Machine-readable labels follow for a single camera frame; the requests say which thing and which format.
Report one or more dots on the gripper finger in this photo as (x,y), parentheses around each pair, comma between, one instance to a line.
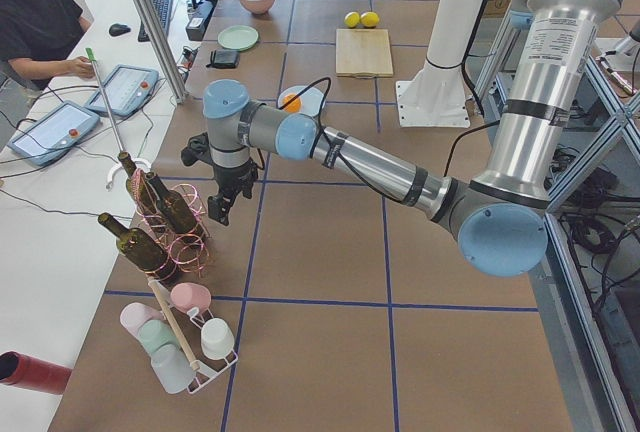
(229,212)
(217,208)

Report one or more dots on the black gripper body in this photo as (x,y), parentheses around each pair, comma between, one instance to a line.
(233,176)

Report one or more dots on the orange mandarin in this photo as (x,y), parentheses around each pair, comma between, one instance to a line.
(291,103)

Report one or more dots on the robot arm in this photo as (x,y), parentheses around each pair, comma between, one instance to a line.
(496,218)

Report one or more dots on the green plate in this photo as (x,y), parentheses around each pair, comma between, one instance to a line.
(238,37)

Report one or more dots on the light blue plate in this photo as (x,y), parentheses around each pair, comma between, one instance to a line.
(311,99)

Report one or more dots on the dark wine bottle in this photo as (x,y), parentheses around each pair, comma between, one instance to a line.
(139,192)
(175,210)
(142,250)

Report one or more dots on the yellow lemon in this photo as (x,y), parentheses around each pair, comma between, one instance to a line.
(369,19)
(352,19)

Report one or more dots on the wooden cutting board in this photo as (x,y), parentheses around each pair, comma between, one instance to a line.
(363,53)

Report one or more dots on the dark grey folded cloth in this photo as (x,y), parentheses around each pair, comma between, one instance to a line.
(224,59)

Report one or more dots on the black computer box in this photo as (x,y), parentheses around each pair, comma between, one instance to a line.
(199,16)

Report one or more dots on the white cup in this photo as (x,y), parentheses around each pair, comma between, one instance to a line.
(217,340)

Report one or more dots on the teach pendant tablet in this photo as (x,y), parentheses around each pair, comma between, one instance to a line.
(51,137)
(127,88)

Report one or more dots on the light pink cup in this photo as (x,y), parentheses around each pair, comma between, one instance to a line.
(134,315)

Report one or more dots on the grey-green cup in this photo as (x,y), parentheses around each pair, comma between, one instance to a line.
(154,334)

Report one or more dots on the pale blue cup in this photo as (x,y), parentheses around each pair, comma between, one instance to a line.
(172,368)

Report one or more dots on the black computer mouse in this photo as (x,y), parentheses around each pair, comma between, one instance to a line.
(118,29)

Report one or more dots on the person in black shirt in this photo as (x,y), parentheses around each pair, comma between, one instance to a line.
(37,37)

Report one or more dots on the red bottle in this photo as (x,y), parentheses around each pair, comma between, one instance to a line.
(26,372)

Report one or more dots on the copper wire bottle rack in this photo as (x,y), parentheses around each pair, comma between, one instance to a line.
(187,248)

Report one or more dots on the white wire cup rack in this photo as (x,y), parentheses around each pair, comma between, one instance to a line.
(187,329)

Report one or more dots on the aluminium frame post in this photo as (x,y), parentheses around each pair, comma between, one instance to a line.
(161,48)

